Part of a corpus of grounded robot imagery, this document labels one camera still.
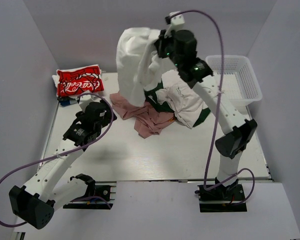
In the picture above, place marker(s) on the folded blue t shirt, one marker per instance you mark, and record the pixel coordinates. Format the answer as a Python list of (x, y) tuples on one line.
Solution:
[(66, 101)]

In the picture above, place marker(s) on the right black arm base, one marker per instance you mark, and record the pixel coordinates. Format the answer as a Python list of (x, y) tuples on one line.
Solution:
[(214, 202)]

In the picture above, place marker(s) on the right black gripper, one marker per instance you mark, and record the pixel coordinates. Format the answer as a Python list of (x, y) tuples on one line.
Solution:
[(161, 43)]

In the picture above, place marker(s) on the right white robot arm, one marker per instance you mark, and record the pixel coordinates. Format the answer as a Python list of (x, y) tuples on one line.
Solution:
[(237, 130)]

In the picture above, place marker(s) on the green and white t shirt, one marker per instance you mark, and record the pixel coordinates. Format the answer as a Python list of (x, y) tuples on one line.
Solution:
[(173, 95)]

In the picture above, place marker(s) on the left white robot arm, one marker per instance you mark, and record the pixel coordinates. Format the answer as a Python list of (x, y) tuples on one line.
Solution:
[(38, 199)]

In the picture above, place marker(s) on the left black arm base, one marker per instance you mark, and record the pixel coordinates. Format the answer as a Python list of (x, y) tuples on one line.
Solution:
[(103, 198)]

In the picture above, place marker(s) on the folded red coca-cola t shirt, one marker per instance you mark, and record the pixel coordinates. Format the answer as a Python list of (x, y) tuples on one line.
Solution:
[(73, 82)]

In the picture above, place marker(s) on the pink t shirt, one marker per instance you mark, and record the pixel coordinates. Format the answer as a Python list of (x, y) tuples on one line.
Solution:
[(148, 121)]

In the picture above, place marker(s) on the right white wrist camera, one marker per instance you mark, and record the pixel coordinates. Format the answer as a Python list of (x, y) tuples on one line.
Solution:
[(175, 22)]

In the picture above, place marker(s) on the white plastic basket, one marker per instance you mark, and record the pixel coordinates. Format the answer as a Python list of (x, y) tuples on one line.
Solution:
[(240, 83)]

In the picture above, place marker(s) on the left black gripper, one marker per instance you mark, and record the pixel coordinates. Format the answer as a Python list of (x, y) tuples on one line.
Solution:
[(107, 116)]

